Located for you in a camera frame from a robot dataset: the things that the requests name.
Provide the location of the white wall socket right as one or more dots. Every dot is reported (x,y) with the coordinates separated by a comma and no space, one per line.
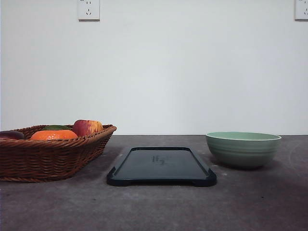
(301,10)

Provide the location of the white wall socket left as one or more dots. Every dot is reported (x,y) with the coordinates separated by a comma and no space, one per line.
(88,11)

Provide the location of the dark rectangular tray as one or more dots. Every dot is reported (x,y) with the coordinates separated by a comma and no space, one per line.
(160,166)

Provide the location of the orange fruit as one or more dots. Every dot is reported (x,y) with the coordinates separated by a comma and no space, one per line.
(53,135)

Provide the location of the green ceramic bowl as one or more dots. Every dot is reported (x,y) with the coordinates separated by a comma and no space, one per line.
(236,149)

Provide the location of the red yellow apple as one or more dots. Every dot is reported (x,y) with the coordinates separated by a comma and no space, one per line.
(82,126)

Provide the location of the dark purple fruit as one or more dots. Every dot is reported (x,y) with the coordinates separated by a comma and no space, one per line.
(9,134)

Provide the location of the brown wicker basket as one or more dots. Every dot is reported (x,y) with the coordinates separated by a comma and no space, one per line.
(51,153)

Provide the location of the white wall socket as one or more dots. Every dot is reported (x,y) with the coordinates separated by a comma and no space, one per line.
(88,11)
(301,10)

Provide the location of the green fruit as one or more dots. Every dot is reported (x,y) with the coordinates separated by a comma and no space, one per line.
(56,127)

